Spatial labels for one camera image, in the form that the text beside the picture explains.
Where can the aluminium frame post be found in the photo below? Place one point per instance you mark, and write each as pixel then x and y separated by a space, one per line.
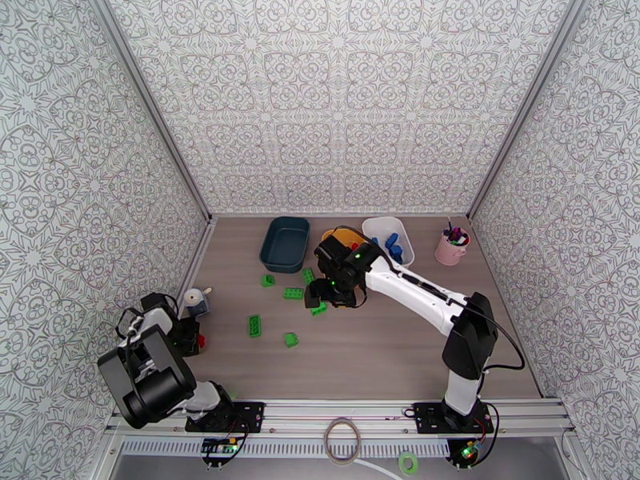
pixel 527 103
pixel 154 106

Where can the aluminium mounting rail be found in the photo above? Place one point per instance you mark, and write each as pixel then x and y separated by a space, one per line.
pixel 340 408

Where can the pink cup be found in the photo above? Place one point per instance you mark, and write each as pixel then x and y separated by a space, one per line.
pixel 450 253

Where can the white tube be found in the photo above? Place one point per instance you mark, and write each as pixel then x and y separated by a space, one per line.
pixel 381 469

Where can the white plastic container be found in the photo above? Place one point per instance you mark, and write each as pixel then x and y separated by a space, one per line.
pixel 385 226

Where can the green tape roll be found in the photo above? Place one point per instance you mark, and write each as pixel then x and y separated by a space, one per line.
pixel 400 463

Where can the slotted metal strip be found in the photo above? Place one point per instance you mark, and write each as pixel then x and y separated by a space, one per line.
pixel 280 447

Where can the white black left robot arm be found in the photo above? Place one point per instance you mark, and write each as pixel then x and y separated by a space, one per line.
pixel 150 388

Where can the long green lego brick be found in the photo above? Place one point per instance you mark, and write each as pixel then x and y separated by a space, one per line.
pixel 255 326
pixel 293 293

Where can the long blue lego brick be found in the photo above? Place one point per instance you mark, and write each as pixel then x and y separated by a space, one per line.
pixel 396 252

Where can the yellow plastic container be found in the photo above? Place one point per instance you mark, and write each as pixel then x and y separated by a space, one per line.
pixel 350 235

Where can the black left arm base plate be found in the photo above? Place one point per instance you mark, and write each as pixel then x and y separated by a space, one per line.
pixel 250 416

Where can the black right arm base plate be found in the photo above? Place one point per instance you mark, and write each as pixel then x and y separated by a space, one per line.
pixel 427 418

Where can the dark teal plastic container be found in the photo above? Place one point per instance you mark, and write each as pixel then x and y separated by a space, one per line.
pixel 285 246

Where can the small curved green lego brick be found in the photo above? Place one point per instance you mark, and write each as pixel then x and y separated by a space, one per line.
pixel 291 339

